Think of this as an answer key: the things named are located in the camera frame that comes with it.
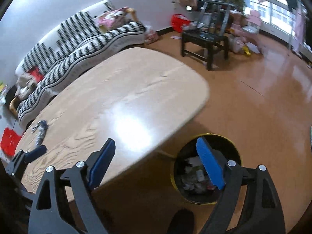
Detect silver blue foil wrapper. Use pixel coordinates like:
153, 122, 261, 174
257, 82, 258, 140
31, 120, 49, 147

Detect black yellow trash bin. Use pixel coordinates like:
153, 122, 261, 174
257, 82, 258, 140
170, 133, 242, 205

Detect red plastic child chair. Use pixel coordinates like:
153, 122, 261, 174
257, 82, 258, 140
1, 127, 22, 157

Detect brown plush toy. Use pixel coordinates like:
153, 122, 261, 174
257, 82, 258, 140
15, 73, 37, 101

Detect red cushion on sofa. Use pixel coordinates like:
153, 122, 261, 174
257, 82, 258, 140
28, 66, 44, 83

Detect black white striped sofa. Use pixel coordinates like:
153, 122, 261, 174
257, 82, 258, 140
15, 0, 146, 129

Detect yellow toy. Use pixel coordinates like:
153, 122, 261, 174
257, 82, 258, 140
242, 45, 251, 56

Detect pink cartoon pillow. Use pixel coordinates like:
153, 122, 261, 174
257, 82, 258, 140
95, 7, 128, 32

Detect black wooden chair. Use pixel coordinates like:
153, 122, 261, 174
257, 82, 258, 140
180, 0, 235, 71

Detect hanging pink clothes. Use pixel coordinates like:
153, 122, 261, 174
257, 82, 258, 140
292, 5, 306, 54

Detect red shopping basket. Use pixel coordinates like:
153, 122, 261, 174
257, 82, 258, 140
171, 14, 190, 33

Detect hanging black clothes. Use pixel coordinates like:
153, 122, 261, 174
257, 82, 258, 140
285, 0, 298, 12

